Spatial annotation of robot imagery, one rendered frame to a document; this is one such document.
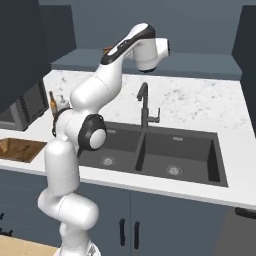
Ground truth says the wooden cutting board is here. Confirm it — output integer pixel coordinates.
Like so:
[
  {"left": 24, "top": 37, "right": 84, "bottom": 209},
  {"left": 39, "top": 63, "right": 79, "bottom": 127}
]
[{"left": 0, "top": 137, "right": 48, "bottom": 164}]

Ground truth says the dark tall cabinet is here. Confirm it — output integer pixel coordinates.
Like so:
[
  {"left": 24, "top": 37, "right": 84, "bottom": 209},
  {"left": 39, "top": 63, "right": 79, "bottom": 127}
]
[{"left": 231, "top": 4, "right": 256, "bottom": 129}]

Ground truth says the black sink tap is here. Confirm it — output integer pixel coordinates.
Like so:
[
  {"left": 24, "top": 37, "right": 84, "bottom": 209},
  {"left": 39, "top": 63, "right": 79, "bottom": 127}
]
[{"left": 136, "top": 81, "right": 162, "bottom": 131}]

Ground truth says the dark double sink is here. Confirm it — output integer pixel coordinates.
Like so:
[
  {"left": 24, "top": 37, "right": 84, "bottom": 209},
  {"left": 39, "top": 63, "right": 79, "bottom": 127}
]
[{"left": 77, "top": 121, "right": 230, "bottom": 188}]

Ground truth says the clear soap dispenser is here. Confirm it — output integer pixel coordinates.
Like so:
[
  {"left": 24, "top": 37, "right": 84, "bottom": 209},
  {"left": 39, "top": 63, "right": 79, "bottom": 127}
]
[{"left": 57, "top": 94, "right": 71, "bottom": 112}]

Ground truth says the brown glass bottle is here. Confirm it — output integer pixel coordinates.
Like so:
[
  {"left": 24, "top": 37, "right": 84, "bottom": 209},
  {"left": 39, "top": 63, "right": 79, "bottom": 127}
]
[{"left": 48, "top": 90, "right": 59, "bottom": 118}]

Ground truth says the blue-grey cupboard door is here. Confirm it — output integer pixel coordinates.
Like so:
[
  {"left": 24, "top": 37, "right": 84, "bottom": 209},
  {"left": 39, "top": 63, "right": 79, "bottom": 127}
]
[
  {"left": 77, "top": 182, "right": 132, "bottom": 256},
  {"left": 129, "top": 189, "right": 232, "bottom": 256}
]

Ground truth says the dark grey microwave oven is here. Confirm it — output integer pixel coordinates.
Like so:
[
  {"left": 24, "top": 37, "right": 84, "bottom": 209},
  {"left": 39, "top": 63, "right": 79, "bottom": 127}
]
[{"left": 0, "top": 77, "right": 51, "bottom": 132}]

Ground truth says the blue-grey drawer run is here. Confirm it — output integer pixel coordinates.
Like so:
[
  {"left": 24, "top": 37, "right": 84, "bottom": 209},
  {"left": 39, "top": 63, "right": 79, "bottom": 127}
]
[{"left": 0, "top": 167, "right": 63, "bottom": 248}]

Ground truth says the grey dishwasher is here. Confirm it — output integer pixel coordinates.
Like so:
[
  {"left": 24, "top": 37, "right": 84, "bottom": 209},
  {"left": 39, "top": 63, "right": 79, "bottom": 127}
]
[{"left": 211, "top": 205, "right": 256, "bottom": 256}]

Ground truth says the black cupboard door handle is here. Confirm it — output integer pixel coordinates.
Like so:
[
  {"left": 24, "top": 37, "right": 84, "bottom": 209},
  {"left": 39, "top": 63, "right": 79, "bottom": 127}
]
[
  {"left": 119, "top": 217, "right": 127, "bottom": 247},
  {"left": 133, "top": 220, "right": 141, "bottom": 251}
]

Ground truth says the dark wall cabinet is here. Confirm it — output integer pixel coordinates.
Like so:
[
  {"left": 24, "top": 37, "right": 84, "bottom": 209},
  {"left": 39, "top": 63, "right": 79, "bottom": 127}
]
[{"left": 0, "top": 0, "right": 78, "bottom": 115}]

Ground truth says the black dishwasher handle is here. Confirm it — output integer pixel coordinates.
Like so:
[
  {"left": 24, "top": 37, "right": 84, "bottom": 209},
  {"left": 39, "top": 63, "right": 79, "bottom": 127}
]
[{"left": 234, "top": 206, "right": 256, "bottom": 221}]

